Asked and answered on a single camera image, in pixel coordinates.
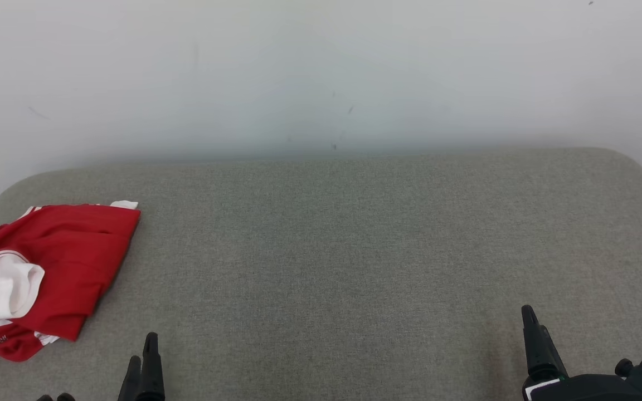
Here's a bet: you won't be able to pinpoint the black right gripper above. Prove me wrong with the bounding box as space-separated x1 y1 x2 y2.
522 305 642 401

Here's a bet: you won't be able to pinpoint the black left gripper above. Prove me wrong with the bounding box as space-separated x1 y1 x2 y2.
36 332 165 401

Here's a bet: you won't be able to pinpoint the red shorts with white stripe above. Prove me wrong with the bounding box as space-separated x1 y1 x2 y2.
0 200 142 341

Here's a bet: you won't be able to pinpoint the grey fabric sofa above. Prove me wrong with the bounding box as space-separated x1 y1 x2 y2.
0 146 642 401

